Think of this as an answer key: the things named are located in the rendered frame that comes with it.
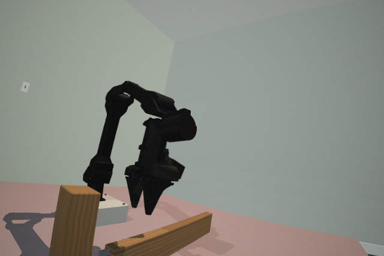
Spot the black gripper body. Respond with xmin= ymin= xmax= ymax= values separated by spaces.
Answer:
xmin=124 ymin=139 xmax=180 ymax=183

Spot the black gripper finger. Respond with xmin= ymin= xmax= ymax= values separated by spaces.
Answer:
xmin=142 ymin=177 xmax=174 ymax=215
xmin=125 ymin=176 xmax=143 ymax=208

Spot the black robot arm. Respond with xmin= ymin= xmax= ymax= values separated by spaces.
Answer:
xmin=83 ymin=81 xmax=197 ymax=201

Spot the wooden post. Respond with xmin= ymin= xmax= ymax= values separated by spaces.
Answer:
xmin=49 ymin=185 xmax=101 ymax=256

